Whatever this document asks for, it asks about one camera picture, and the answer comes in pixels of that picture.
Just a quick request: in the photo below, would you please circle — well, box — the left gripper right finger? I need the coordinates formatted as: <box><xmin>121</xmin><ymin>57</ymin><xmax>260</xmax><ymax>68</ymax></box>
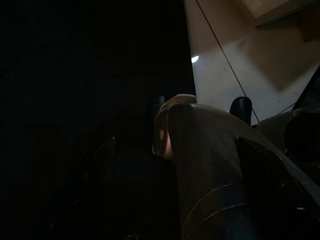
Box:
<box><xmin>236</xmin><ymin>136</ymin><xmax>320</xmax><ymax>240</ymax></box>

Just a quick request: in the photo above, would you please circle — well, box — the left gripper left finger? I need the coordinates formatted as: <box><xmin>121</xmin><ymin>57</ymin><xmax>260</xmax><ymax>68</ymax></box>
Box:
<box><xmin>37</xmin><ymin>136</ymin><xmax>117</xmax><ymax>240</ymax></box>

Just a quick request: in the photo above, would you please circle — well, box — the black floor mat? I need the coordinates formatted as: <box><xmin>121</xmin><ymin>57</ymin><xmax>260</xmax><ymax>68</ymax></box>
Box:
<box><xmin>0</xmin><ymin>0</ymin><xmax>199</xmax><ymax>240</ymax></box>

